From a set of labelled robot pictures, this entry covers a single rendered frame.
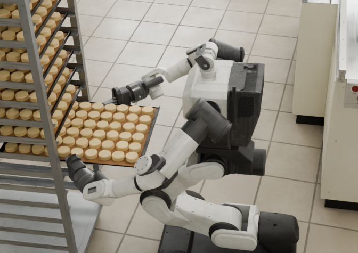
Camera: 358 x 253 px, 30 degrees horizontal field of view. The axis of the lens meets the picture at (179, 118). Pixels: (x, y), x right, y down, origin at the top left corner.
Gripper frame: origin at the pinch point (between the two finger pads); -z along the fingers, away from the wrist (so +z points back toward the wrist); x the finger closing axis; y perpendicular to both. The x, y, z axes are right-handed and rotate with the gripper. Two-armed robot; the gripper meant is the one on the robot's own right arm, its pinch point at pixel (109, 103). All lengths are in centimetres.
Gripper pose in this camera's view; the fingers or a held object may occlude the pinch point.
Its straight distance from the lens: 302.2
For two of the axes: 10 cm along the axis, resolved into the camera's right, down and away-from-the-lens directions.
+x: -0.3, -7.9, -6.2
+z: 8.2, -3.8, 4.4
